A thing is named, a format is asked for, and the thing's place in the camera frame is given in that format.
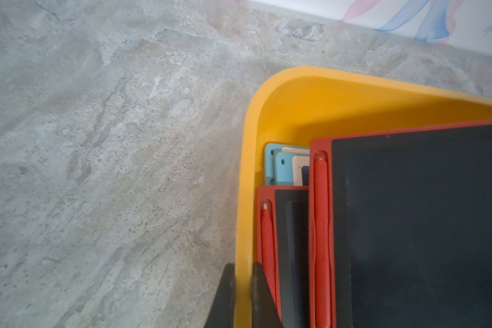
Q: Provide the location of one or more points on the yellow plastic storage box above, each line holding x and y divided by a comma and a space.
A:
300, 104

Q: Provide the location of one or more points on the red stylus pen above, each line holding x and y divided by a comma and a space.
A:
322, 267

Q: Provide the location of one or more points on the red writing tablet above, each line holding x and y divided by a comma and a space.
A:
282, 250
410, 226

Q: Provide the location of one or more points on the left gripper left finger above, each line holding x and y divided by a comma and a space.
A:
222, 311

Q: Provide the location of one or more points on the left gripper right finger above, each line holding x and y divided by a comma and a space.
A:
264, 311

